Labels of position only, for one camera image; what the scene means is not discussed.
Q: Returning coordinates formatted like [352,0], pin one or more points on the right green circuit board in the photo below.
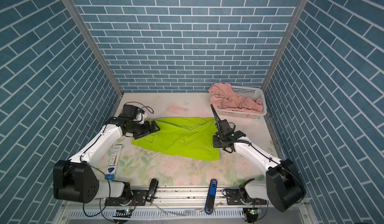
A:
[252,211]

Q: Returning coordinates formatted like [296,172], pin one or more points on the green circuit board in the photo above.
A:
[252,211]
[123,213]

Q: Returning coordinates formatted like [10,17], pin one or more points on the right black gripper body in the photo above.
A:
[218,141]

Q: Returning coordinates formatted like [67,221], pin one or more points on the lime green shorts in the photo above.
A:
[186,137]

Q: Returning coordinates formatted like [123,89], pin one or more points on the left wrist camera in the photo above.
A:
[132,113]

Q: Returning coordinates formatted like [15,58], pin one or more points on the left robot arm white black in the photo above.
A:
[75,179]

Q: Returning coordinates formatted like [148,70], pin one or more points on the left green circuit board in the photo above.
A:
[123,213]

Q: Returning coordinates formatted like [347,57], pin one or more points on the white plastic laundry basket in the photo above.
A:
[253,93]

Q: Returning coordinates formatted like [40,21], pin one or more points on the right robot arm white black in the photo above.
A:
[283,186]

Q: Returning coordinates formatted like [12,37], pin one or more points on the blue white card label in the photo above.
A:
[113,163]

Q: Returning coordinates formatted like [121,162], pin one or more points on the blue black handheld device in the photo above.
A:
[210,201]

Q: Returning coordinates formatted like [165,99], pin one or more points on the pink shorts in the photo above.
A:
[224,98]

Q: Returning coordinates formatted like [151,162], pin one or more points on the aluminium front rail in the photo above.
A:
[168,197]

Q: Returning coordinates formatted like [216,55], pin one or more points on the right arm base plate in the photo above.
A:
[236,197]

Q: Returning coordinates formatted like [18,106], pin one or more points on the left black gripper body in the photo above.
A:
[139,129]

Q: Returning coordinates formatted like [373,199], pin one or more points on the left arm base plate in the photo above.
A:
[137,198]

